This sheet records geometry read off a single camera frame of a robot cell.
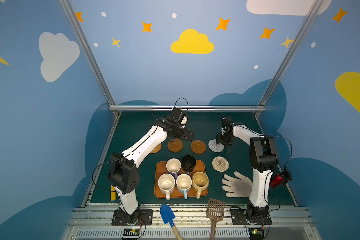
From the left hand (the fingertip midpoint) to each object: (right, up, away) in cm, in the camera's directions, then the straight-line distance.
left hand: (186, 133), depth 85 cm
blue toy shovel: (-10, -42, -9) cm, 44 cm away
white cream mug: (-11, -29, 0) cm, 31 cm away
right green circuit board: (+35, -50, -11) cm, 62 cm away
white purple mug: (-7, -20, +5) cm, 22 cm away
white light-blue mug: (-1, -29, -1) cm, 29 cm away
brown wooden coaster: (+9, -10, +17) cm, 22 cm away
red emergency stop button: (+50, -23, -8) cm, 56 cm away
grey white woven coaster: (+21, -11, +17) cm, 29 cm away
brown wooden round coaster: (-7, -9, +17) cm, 20 cm away
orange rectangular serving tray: (-15, -23, +6) cm, 28 cm away
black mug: (+1, -19, +6) cm, 20 cm away
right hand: (+26, -6, +19) cm, 32 cm away
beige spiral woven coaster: (+22, -20, +9) cm, 31 cm away
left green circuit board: (-28, -49, -11) cm, 58 cm away
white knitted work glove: (+30, -32, 0) cm, 44 cm away
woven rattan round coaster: (-20, -12, +17) cm, 28 cm away
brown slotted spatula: (+15, -40, -10) cm, 44 cm away
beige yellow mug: (+8, -29, +1) cm, 30 cm away
